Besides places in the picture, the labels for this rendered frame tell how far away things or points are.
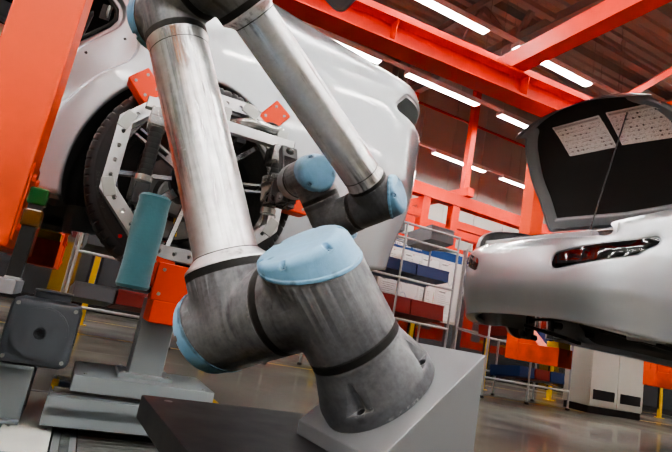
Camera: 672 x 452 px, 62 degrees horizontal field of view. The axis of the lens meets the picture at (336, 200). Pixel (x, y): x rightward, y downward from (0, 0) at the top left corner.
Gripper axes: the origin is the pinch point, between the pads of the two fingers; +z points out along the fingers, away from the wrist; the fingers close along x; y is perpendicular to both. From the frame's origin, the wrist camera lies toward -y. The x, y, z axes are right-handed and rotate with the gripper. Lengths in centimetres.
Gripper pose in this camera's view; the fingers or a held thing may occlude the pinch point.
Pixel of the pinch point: (271, 186)
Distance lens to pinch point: 160.8
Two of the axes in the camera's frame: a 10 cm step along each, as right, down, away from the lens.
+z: -4.0, 1.3, 9.1
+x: 9.0, 2.5, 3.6
